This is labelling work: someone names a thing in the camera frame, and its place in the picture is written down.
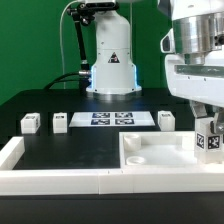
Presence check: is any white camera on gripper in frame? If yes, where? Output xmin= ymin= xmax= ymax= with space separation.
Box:
xmin=160 ymin=29 xmax=175 ymax=53

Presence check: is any white U-shaped obstacle fence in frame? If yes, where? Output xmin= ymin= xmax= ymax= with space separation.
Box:
xmin=0 ymin=137 xmax=224 ymax=196

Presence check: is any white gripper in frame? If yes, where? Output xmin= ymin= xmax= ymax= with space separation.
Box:
xmin=165 ymin=53 xmax=224 ymax=134

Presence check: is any white square tabletop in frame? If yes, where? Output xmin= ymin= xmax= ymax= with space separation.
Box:
xmin=119 ymin=131 xmax=224 ymax=167

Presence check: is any black cable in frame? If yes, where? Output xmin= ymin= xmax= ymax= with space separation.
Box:
xmin=43 ymin=69 xmax=92 ymax=90

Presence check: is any white marker base plate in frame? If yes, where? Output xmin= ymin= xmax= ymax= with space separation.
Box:
xmin=69 ymin=111 xmax=155 ymax=127

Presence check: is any white cable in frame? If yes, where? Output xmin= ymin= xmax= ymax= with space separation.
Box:
xmin=59 ymin=0 xmax=86 ymax=76

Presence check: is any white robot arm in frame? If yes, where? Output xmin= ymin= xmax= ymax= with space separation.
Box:
xmin=86 ymin=0 xmax=224 ymax=134

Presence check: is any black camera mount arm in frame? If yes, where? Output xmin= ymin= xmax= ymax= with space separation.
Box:
xmin=67 ymin=0 xmax=119 ymax=70

